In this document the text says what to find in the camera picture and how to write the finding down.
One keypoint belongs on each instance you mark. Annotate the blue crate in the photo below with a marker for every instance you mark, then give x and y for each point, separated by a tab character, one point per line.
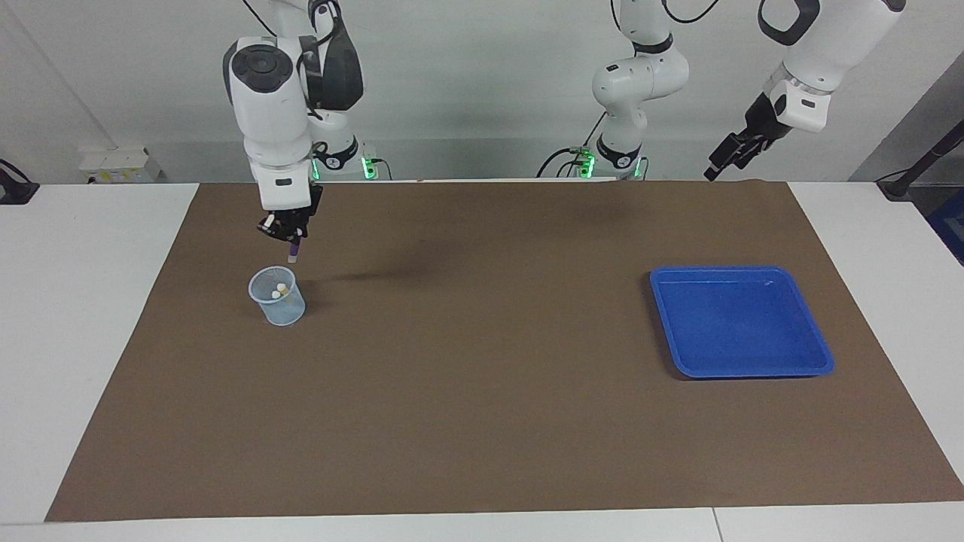
953	226

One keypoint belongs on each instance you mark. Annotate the blue plastic tray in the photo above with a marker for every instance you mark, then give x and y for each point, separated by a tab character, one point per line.
753	331

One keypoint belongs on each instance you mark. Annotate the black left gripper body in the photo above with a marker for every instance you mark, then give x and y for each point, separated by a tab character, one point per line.
762	124

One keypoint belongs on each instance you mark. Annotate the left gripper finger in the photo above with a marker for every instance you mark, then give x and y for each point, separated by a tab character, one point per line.
717	164
742	159

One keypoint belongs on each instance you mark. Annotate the purple pen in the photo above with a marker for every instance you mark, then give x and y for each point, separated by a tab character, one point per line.
293	250

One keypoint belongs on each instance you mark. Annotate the black stand pole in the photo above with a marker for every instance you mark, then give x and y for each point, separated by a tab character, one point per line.
930	154

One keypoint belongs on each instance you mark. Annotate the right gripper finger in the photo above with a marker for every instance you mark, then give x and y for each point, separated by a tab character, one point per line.
269	227
300	235

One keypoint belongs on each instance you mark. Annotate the brown table mat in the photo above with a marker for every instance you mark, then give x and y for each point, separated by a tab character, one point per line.
482	414

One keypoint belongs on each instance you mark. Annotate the pale blue mesh pen cup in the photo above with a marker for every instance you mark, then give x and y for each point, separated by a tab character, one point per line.
282	312

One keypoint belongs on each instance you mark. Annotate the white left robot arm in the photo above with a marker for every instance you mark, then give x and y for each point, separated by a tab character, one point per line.
640	75

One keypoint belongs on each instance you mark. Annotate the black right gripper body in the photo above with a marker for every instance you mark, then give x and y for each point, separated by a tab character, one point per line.
300	214

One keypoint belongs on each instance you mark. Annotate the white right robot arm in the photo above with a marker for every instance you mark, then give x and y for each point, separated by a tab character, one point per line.
275	105

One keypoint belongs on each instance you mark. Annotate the white box with yellow labels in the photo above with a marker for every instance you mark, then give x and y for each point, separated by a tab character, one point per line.
113	162

